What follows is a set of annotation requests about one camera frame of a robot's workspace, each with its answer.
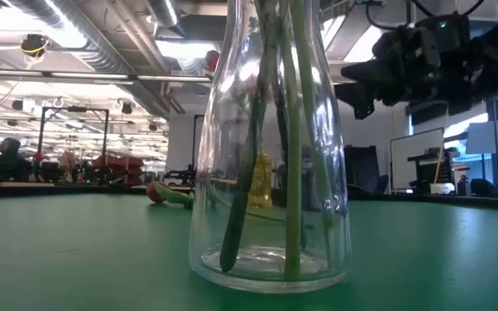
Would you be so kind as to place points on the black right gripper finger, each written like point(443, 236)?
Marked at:
point(365, 71)
point(359, 97)

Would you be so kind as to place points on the white sign board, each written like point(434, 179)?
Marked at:
point(489, 136)

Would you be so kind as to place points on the yellow glass vase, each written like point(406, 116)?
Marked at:
point(262, 181)

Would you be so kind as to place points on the white round container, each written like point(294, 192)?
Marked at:
point(442, 188)

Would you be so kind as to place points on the clear glass vase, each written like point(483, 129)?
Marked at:
point(208, 242)

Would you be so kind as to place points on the silver round ventilation duct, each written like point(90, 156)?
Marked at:
point(80, 39)

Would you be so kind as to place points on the person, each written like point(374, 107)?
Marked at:
point(9, 164)

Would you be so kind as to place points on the black background stand pole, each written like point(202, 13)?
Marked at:
point(494, 112)

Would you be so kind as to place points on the green flower stems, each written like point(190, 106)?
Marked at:
point(242, 207)

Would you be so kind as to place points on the black background panel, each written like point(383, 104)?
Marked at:
point(361, 168)

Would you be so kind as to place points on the green table mat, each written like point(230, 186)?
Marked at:
point(80, 259)

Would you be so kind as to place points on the whiteboard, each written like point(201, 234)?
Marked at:
point(415, 147)

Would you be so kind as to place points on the red background shelf unit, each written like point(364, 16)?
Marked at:
point(119, 164)

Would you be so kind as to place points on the long ceiling tube light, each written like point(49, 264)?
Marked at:
point(89, 75)

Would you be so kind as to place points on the silver rectangular air duct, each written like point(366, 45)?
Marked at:
point(340, 34)

